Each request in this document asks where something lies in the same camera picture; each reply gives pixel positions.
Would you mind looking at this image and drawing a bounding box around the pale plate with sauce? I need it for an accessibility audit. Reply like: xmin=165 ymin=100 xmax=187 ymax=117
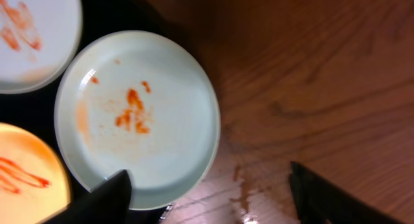
xmin=54 ymin=30 xmax=221 ymax=210

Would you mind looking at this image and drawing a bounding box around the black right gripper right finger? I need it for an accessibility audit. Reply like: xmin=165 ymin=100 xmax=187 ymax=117
xmin=289 ymin=161 xmax=401 ymax=224

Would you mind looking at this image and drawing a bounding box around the white plate with sauce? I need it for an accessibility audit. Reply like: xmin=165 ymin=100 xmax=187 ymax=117
xmin=1 ymin=0 xmax=82 ymax=95

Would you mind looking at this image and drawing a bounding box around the yellow plate with sauce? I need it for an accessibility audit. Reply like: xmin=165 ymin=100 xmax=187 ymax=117
xmin=1 ymin=123 xmax=71 ymax=223

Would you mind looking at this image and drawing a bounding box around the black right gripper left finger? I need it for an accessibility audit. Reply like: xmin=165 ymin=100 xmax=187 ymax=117
xmin=44 ymin=170 xmax=132 ymax=224

